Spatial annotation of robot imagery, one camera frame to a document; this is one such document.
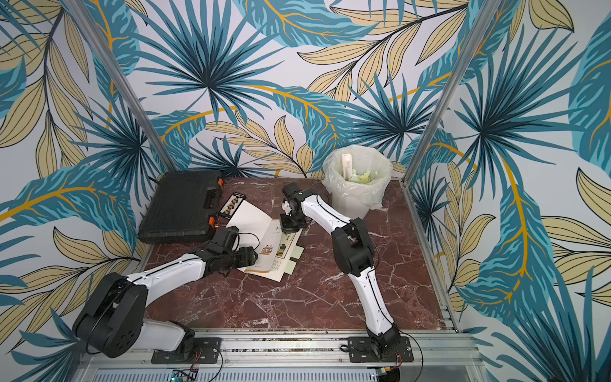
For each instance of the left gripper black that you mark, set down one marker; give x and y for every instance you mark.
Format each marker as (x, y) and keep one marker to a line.
(247, 257)

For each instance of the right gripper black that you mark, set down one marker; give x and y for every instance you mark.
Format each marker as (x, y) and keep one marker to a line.
(292, 224)

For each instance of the orange children's book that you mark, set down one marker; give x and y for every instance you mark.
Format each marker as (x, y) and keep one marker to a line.
(264, 234)

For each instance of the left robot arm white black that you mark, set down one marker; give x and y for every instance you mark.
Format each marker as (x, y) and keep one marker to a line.
(113, 320)

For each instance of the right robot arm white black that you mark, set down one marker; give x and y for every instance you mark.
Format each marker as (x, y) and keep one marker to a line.
(354, 254)

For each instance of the green sticky note middle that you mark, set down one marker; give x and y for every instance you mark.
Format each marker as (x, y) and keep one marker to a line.
(297, 252)

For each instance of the green sticky note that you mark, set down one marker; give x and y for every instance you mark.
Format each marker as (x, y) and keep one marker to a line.
(289, 269)
(297, 252)

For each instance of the green sticky note bottom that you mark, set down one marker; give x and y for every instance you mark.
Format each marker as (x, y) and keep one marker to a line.
(289, 269)

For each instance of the black plastic tool case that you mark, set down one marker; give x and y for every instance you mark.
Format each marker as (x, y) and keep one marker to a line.
(184, 208)

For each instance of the white trash bin with bag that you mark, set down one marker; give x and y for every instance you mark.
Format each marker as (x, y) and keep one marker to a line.
(356, 177)

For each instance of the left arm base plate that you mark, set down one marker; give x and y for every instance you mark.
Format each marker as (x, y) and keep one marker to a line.
(199, 350)

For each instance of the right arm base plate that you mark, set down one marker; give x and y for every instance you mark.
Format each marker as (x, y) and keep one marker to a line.
(365, 350)

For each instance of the aluminium rail frame front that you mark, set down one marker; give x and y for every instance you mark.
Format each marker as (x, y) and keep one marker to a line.
(301, 355)

